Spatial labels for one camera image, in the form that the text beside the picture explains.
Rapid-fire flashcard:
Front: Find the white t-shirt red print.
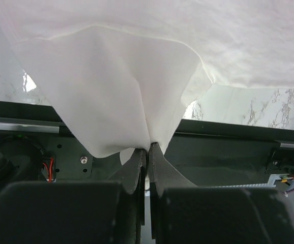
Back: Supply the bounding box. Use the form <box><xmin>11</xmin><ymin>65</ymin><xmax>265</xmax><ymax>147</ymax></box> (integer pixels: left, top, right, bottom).
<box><xmin>0</xmin><ymin>1</ymin><xmax>294</xmax><ymax>158</ymax></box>

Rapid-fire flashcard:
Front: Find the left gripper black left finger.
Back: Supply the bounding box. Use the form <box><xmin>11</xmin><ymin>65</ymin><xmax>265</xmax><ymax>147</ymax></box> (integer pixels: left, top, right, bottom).
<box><xmin>0</xmin><ymin>149</ymin><xmax>146</xmax><ymax>243</ymax></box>

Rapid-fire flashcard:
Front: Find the white slotted cable duct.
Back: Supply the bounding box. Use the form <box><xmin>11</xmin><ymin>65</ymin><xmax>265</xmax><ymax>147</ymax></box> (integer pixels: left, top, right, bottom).
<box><xmin>208</xmin><ymin>174</ymin><xmax>290</xmax><ymax>189</ymax></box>

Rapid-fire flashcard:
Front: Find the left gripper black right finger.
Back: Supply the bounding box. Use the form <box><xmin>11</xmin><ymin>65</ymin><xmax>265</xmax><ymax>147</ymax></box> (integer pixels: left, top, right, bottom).
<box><xmin>148</xmin><ymin>143</ymin><xmax>294</xmax><ymax>243</ymax></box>

